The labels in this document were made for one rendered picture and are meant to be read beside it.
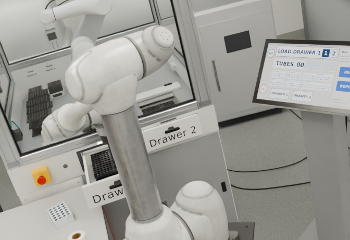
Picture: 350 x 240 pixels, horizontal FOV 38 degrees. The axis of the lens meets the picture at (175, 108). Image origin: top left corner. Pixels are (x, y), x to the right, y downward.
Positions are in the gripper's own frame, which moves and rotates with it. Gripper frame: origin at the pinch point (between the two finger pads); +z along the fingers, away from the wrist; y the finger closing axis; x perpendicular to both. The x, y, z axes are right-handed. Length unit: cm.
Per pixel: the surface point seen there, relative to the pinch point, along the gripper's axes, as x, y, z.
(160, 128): -23.7, 33.2, 2.0
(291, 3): -231, 329, 53
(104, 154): 5.3, 29.3, 3.6
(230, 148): -84, 148, 94
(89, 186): 14.5, 1.3, 1.2
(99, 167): 8.8, 18.2, 3.6
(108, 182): 6.8, 1.3, 2.4
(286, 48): -88, 21, -23
